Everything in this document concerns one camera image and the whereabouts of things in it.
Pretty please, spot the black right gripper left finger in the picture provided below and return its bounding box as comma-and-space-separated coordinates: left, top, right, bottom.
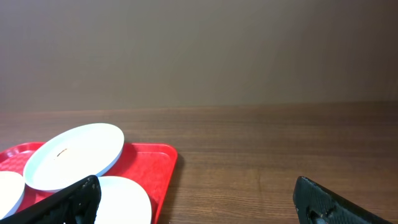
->
1, 175, 101, 224

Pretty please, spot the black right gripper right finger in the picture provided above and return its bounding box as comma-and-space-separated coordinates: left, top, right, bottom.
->
293, 176, 391, 224

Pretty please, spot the white plate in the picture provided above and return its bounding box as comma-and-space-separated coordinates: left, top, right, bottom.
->
95, 176, 152, 224
1, 171, 25, 219
23, 123, 124, 192

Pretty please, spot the white plate top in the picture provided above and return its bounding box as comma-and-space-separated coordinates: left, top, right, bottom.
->
23, 123, 124, 192

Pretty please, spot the red plastic tray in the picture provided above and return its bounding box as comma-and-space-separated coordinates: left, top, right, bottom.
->
1, 142, 178, 223

